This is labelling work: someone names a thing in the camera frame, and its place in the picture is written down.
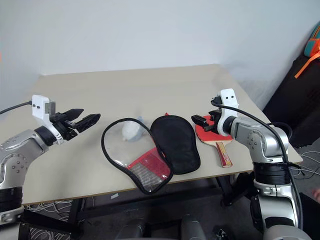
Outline white floor cables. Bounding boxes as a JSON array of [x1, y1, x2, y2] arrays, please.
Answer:
[[289, 149, 320, 181], [24, 198, 74, 240]]

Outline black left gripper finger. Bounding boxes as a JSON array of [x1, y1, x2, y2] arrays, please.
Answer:
[[74, 113, 102, 134], [65, 108, 85, 121]]

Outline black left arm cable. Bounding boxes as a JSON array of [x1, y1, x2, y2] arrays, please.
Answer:
[[0, 100, 34, 115]]

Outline black metal table frame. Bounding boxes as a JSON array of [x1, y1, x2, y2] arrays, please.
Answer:
[[23, 171, 255, 237]]

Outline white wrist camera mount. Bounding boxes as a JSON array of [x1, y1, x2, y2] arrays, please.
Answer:
[[215, 88, 240, 134], [31, 94, 65, 146]]

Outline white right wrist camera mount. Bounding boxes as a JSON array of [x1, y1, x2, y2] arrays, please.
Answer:
[[215, 88, 240, 134]]

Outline black and clear paddle case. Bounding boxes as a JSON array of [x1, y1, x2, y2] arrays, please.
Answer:
[[100, 114, 202, 195]]

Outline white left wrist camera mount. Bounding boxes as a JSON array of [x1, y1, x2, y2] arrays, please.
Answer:
[[31, 94, 65, 146]]

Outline teal and orange bag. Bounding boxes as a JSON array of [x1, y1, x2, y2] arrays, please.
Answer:
[[294, 20, 320, 80]]

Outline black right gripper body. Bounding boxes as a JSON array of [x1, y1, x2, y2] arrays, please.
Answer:
[[202, 96, 224, 133]]

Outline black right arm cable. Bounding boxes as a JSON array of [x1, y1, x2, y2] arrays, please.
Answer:
[[210, 99, 305, 227]]

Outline red table tennis paddle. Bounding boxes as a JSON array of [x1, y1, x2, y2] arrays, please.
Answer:
[[194, 113, 235, 168]]

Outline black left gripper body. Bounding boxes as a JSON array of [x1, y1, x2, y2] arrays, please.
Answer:
[[51, 112, 79, 141]]

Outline white ball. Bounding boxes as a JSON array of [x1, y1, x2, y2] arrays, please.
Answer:
[[121, 120, 142, 143]]

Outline dark rounded shape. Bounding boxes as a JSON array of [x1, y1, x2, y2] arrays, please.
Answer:
[[180, 213, 208, 240], [124, 216, 154, 240]]

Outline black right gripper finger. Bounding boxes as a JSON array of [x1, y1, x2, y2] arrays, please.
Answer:
[[191, 114, 210, 129]]

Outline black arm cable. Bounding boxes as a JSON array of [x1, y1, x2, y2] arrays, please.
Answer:
[[0, 100, 34, 115], [210, 99, 305, 227]]

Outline black fabric furniture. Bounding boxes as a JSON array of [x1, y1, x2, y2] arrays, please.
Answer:
[[261, 52, 320, 149]]

